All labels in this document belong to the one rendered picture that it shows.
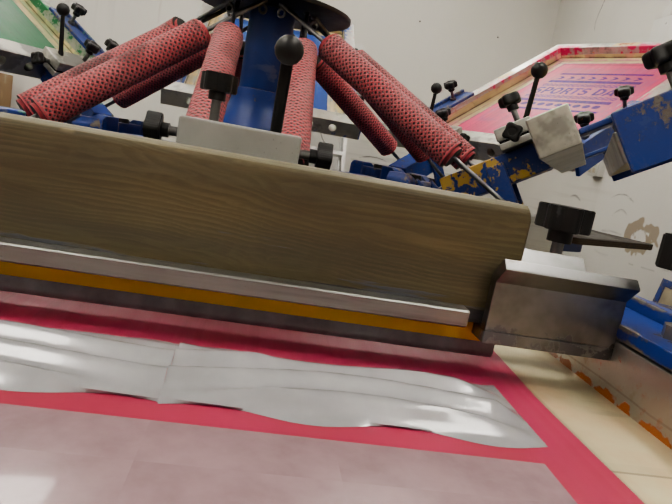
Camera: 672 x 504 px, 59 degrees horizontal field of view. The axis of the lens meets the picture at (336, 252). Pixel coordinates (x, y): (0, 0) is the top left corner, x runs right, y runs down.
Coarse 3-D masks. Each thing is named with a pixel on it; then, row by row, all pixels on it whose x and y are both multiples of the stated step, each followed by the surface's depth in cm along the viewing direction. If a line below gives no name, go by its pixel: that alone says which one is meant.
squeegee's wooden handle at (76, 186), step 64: (0, 128) 31; (64, 128) 31; (0, 192) 32; (64, 192) 32; (128, 192) 32; (192, 192) 33; (256, 192) 33; (320, 192) 33; (384, 192) 34; (448, 192) 35; (192, 256) 33; (256, 256) 34; (320, 256) 34; (384, 256) 35; (448, 256) 35; (512, 256) 35
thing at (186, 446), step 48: (192, 336) 34; (240, 336) 35; (288, 336) 37; (336, 336) 38; (480, 384) 34; (192, 432) 23; (240, 432) 24; (288, 432) 25; (336, 432) 26; (384, 432) 26; (144, 480) 20; (192, 480) 20; (240, 480) 21; (288, 480) 21; (336, 480) 22; (384, 480) 22; (432, 480) 23; (480, 480) 24; (528, 480) 24; (576, 480) 25
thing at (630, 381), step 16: (624, 352) 35; (576, 368) 40; (592, 368) 38; (608, 368) 36; (624, 368) 35; (640, 368) 33; (656, 368) 32; (592, 384) 38; (608, 384) 36; (624, 384) 34; (640, 384) 33; (656, 384) 32; (624, 400) 34; (640, 400) 33; (656, 400) 32; (640, 416) 33; (656, 416) 32; (656, 432) 31
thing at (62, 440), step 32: (32, 320) 32; (64, 320) 33; (96, 320) 33; (128, 320) 34; (160, 320) 35; (0, 416) 22; (32, 416) 22; (64, 416) 23; (96, 416) 23; (128, 416) 24; (0, 448) 20; (32, 448) 20; (64, 448) 21; (96, 448) 21; (128, 448) 21; (0, 480) 18; (32, 480) 19; (64, 480) 19; (96, 480) 19
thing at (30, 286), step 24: (0, 288) 34; (24, 288) 34; (48, 288) 34; (72, 288) 34; (96, 288) 34; (168, 312) 35; (192, 312) 35; (216, 312) 35; (240, 312) 35; (264, 312) 36; (360, 336) 36; (384, 336) 37; (408, 336) 37; (432, 336) 37
